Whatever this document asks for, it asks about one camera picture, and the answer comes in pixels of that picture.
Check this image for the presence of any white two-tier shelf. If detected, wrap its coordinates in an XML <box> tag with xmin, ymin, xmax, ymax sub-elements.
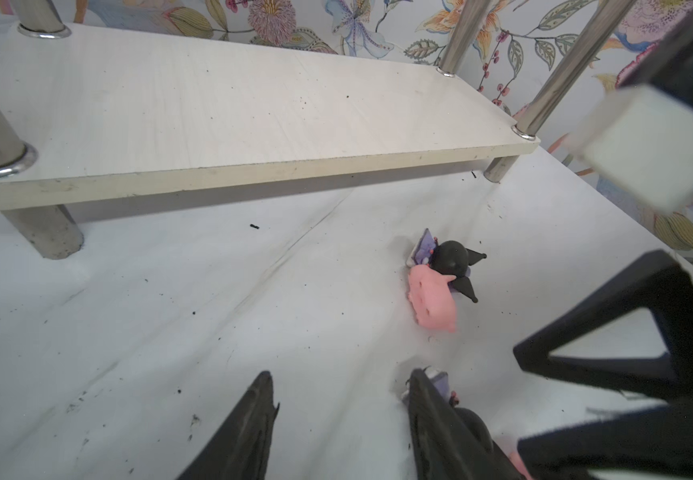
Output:
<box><xmin>0</xmin><ymin>1</ymin><xmax>629</xmax><ymax>258</ymax></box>

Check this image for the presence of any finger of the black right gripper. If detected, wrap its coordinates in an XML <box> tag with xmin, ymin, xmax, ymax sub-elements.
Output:
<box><xmin>517</xmin><ymin>397</ymin><xmax>693</xmax><ymax>479</ymax></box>
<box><xmin>513</xmin><ymin>251</ymin><xmax>693</xmax><ymax>399</ymax></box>

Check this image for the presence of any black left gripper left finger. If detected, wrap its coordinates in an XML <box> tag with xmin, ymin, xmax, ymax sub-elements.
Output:
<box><xmin>180</xmin><ymin>371</ymin><xmax>280</xmax><ymax>480</ymax></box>

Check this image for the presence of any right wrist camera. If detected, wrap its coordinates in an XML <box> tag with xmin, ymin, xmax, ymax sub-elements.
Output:
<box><xmin>564</xmin><ymin>85</ymin><xmax>693</xmax><ymax>214</ymax></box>

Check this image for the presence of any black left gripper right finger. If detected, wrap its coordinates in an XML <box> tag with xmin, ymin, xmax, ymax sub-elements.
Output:
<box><xmin>407</xmin><ymin>369</ymin><xmax>523</xmax><ymax>479</ymax></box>

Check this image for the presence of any black purple figurine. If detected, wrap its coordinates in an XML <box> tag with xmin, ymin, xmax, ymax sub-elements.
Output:
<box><xmin>422</xmin><ymin>366</ymin><xmax>494</xmax><ymax>453</ymax></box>
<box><xmin>406</xmin><ymin>228</ymin><xmax>487</xmax><ymax>303</ymax></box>

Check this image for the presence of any pink pig toy centre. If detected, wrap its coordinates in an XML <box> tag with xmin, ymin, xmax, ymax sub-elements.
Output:
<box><xmin>508</xmin><ymin>451</ymin><xmax>533</xmax><ymax>480</ymax></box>

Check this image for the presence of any pink pig toy far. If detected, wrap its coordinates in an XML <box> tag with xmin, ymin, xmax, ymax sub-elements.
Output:
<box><xmin>407</xmin><ymin>265</ymin><xmax>457</xmax><ymax>332</ymax></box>

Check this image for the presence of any pink pig toy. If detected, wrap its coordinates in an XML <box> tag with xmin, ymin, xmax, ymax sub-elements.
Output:
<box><xmin>508</xmin><ymin>451</ymin><xmax>533</xmax><ymax>480</ymax></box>
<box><xmin>407</xmin><ymin>265</ymin><xmax>457</xmax><ymax>332</ymax></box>

